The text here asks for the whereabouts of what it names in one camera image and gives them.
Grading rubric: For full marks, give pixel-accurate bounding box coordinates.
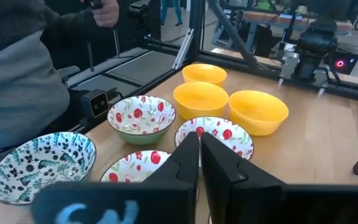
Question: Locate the black metal rig frame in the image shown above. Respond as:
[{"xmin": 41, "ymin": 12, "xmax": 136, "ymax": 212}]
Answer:
[{"xmin": 57, "ymin": 0, "xmax": 358, "ymax": 134}]

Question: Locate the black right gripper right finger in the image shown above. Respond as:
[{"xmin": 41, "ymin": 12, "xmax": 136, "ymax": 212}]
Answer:
[{"xmin": 200, "ymin": 131, "xmax": 358, "ymax": 224}]

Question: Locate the yellow plastic bowl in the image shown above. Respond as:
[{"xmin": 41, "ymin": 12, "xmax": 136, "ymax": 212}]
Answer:
[
  {"xmin": 181, "ymin": 63, "xmax": 228, "ymax": 88},
  {"xmin": 173, "ymin": 81, "xmax": 229, "ymax": 121},
  {"xmin": 227, "ymin": 90, "xmax": 290, "ymax": 137}
]

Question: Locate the red floral green bowl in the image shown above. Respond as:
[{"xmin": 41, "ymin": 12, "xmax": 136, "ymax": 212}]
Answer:
[
  {"xmin": 174, "ymin": 116, "xmax": 255, "ymax": 161},
  {"xmin": 99, "ymin": 149, "xmax": 172, "ymax": 184},
  {"xmin": 106, "ymin": 95, "xmax": 177, "ymax": 146}
]

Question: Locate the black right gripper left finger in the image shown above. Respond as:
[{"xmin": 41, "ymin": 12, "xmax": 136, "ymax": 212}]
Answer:
[{"xmin": 30, "ymin": 131, "xmax": 200, "ymax": 224}]

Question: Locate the black floral teal bowl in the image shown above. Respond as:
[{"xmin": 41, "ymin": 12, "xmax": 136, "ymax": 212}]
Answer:
[{"xmin": 0, "ymin": 131, "xmax": 98, "ymax": 206}]

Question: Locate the wooden workbench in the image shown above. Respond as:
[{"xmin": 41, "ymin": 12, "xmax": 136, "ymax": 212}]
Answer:
[{"xmin": 242, "ymin": 11, "xmax": 354, "ymax": 35}]

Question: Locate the silver aluminium bracket bar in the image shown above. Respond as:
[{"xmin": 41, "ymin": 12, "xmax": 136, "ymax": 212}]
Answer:
[{"xmin": 172, "ymin": 27, "xmax": 195, "ymax": 70}]

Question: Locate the black mini computer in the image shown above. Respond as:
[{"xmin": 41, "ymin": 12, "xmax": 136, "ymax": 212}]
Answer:
[{"xmin": 328, "ymin": 51, "xmax": 358, "ymax": 75}]

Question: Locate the person's hand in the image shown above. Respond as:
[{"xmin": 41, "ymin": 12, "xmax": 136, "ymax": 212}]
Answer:
[{"xmin": 91, "ymin": 0, "xmax": 120, "ymax": 29}]

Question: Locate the person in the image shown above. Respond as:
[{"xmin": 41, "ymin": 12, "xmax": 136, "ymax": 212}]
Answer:
[
  {"xmin": 0, "ymin": 0, "xmax": 121, "ymax": 153},
  {"xmin": 160, "ymin": 0, "xmax": 183, "ymax": 27}
]

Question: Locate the black table-level camera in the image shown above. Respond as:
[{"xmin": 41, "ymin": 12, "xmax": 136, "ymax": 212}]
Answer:
[{"xmin": 80, "ymin": 88, "xmax": 110, "ymax": 119}]

